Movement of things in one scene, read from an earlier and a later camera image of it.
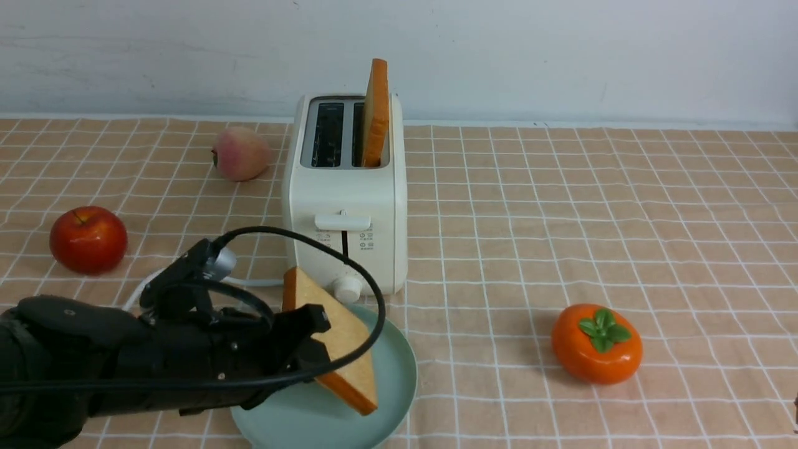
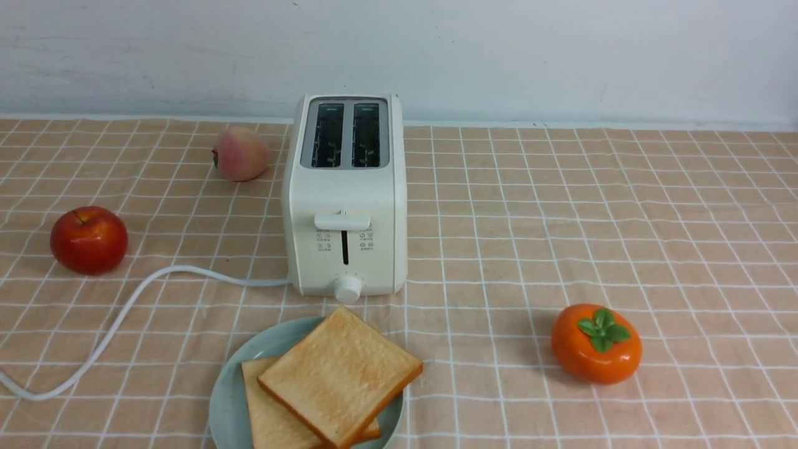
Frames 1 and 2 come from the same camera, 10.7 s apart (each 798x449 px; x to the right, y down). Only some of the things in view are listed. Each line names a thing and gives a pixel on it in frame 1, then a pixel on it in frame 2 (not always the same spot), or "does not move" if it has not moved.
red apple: x=89 y=240 does not move
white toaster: x=361 y=211 does not move
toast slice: x=355 y=382 → x=273 y=424
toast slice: x=376 y=115 → x=338 y=375
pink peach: x=240 y=154 does not move
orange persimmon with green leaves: x=596 y=344 does not move
